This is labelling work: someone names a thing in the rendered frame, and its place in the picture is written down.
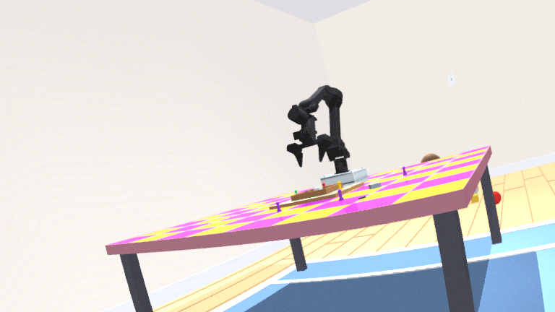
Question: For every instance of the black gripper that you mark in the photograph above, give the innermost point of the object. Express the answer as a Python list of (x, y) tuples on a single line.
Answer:
[(323, 141)]

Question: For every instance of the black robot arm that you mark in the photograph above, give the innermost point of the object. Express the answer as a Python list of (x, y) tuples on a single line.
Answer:
[(300, 114)]

